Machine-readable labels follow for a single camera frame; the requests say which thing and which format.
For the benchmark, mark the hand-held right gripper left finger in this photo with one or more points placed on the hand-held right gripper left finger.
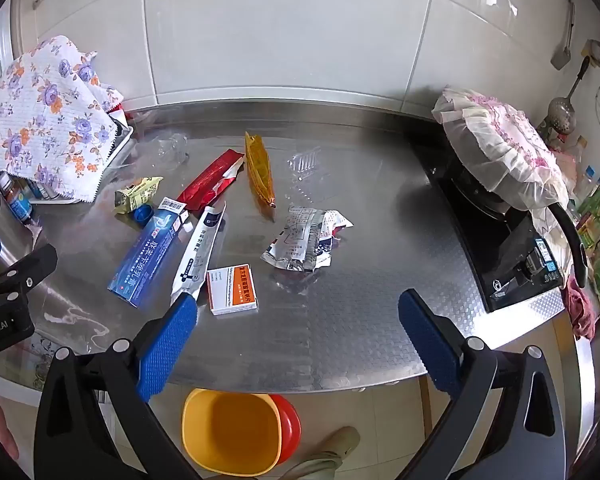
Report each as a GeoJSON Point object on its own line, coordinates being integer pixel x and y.
{"type": "Point", "coordinates": [169, 342]}

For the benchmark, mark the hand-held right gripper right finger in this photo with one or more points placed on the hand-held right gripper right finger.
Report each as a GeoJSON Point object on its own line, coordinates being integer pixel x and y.
{"type": "Point", "coordinates": [426, 345]}

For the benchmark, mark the clear plastic bottle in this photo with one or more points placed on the clear plastic bottle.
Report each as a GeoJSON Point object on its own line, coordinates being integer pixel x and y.
{"type": "Point", "coordinates": [172, 147]}

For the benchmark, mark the small blue label bottle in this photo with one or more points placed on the small blue label bottle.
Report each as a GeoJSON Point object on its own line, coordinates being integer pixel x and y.
{"type": "Point", "coordinates": [20, 208]}

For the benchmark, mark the small brown bottle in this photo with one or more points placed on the small brown bottle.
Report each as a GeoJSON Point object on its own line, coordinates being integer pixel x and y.
{"type": "Point", "coordinates": [9, 187]}

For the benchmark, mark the clear plastic film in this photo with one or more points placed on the clear plastic film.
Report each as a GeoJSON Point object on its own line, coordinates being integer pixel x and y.
{"type": "Point", "coordinates": [80, 322]}

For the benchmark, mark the orange white medicine box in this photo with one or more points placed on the orange white medicine box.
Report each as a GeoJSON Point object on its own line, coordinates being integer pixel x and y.
{"type": "Point", "coordinates": [231, 290]}

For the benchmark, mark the blue toothpaste box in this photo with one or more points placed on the blue toothpaste box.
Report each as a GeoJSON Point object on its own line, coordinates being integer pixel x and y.
{"type": "Point", "coordinates": [142, 257]}

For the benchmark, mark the yellow plastic basin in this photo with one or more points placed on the yellow plastic basin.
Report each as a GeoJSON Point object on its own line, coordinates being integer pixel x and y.
{"type": "Point", "coordinates": [230, 432]}

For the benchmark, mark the blue bottle cap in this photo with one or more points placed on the blue bottle cap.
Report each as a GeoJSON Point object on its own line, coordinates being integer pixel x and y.
{"type": "Point", "coordinates": [143, 215]}

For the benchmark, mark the yellow green snack wrapper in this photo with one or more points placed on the yellow green snack wrapper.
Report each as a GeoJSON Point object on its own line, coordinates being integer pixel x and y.
{"type": "Point", "coordinates": [137, 192]}

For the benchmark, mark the red plastic basin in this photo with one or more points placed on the red plastic basin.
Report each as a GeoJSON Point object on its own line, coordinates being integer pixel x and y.
{"type": "Point", "coordinates": [291, 420]}

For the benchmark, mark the person's trouser leg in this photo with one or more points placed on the person's trouser leg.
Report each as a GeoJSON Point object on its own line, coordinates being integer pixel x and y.
{"type": "Point", "coordinates": [325, 455]}

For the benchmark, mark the floral patterned cloth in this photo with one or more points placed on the floral patterned cloth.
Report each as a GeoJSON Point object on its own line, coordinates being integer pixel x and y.
{"type": "Point", "coordinates": [50, 115]}

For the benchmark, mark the red cloth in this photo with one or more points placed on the red cloth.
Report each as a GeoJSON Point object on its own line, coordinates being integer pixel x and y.
{"type": "Point", "coordinates": [582, 306]}

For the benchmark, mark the crumpled silver white wrapper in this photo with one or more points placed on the crumpled silver white wrapper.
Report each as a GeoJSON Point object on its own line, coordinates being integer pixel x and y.
{"type": "Point", "coordinates": [302, 240]}

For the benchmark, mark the red foil packet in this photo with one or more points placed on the red foil packet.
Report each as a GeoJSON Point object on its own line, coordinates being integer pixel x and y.
{"type": "Point", "coordinates": [209, 181]}

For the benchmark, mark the yellow orange wrapper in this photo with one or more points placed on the yellow orange wrapper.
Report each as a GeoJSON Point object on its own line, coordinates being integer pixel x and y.
{"type": "Point", "coordinates": [260, 172]}

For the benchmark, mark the pink floral pan cover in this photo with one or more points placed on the pink floral pan cover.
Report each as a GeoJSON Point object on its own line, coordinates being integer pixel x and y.
{"type": "Point", "coordinates": [502, 145]}

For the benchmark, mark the clear plastic tray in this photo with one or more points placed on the clear plastic tray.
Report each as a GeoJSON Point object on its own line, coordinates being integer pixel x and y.
{"type": "Point", "coordinates": [306, 162]}

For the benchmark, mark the clear bottle with blue cap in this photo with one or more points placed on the clear bottle with blue cap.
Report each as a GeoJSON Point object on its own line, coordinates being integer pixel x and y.
{"type": "Point", "coordinates": [587, 180]}

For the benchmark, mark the slotted metal ladle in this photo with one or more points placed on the slotted metal ladle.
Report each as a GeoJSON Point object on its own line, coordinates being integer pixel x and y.
{"type": "Point", "coordinates": [562, 110]}

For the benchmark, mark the metal spatula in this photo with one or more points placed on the metal spatula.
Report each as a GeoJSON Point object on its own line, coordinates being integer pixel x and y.
{"type": "Point", "coordinates": [564, 45]}

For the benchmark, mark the steel ladle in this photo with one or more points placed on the steel ladle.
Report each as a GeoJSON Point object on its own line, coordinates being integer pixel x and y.
{"type": "Point", "coordinates": [599, 52]}

